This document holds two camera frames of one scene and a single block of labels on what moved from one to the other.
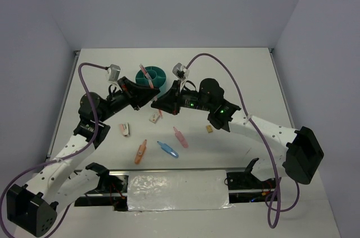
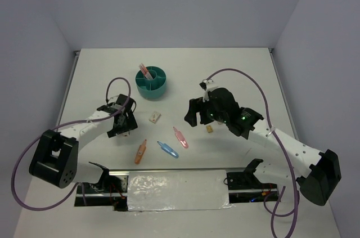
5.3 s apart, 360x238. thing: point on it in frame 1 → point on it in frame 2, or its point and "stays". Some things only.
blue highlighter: [168, 150] stays
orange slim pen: [155, 98] → [146, 72]
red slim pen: [145, 72] stays
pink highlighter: [181, 138] stays
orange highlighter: [141, 151] stays
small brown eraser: [209, 128] stays
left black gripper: [138, 94] → [130, 124]
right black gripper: [170, 102] → [194, 106]
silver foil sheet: [180, 190] stays
